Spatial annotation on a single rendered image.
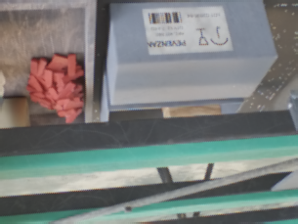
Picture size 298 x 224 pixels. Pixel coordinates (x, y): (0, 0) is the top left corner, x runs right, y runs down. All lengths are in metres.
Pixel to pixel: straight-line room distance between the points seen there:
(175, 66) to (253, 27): 0.13
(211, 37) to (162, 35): 0.07
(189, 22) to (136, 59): 0.10
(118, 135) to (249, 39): 0.31
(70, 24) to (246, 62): 0.26
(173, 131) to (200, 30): 0.25
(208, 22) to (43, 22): 0.24
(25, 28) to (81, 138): 0.31
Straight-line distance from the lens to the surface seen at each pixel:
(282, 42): 0.87
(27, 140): 0.44
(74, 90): 0.80
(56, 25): 0.71
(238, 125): 0.47
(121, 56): 0.64
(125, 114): 0.94
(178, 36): 0.66
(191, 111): 0.78
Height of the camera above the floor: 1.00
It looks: 23 degrees down
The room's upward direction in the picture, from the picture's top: 172 degrees clockwise
